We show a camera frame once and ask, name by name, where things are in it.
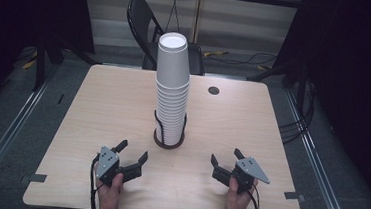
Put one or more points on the black metal stand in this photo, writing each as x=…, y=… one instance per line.
x=40, y=69

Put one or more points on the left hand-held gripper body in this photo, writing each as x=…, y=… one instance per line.
x=107, y=163

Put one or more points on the grey tape strip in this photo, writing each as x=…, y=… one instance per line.
x=35, y=178
x=294, y=196

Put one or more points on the person's right hand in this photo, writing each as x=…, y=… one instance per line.
x=236, y=204

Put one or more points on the metal floor rail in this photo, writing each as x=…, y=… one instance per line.
x=316, y=161
x=7, y=134

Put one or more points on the person's left hand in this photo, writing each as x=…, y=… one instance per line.
x=109, y=195

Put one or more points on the stack of white paper cups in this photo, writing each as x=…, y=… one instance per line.
x=174, y=63

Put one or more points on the black folding chair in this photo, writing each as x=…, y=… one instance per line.
x=140, y=17

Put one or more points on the yellow floor marker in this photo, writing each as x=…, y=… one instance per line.
x=28, y=64

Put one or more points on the dark round table grommet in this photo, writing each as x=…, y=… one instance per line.
x=213, y=90

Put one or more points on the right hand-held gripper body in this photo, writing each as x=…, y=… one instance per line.
x=248, y=169

